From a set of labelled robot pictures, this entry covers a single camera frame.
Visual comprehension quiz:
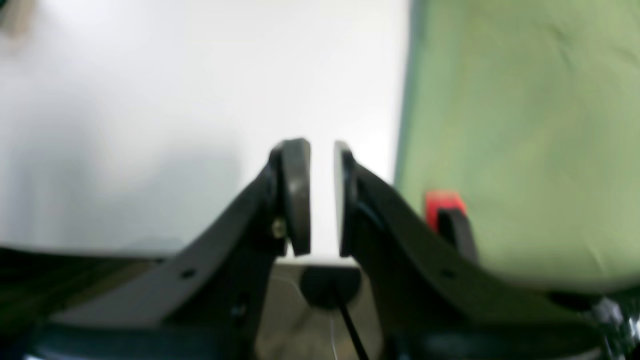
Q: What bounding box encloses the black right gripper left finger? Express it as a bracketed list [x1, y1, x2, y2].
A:
[30, 138, 311, 360]

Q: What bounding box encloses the red black object table edge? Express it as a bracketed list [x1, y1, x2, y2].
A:
[423, 190, 479, 264]

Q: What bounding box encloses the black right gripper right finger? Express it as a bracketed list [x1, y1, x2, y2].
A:
[334, 141, 603, 360]

